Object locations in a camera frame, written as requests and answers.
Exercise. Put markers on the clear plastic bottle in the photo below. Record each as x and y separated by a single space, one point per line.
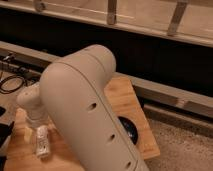
42 142

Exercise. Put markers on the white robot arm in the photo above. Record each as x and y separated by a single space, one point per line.
71 93

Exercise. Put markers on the black object at left edge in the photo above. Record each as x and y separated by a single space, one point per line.
6 127

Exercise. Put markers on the metal railing post right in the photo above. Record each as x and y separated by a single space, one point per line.
179 11

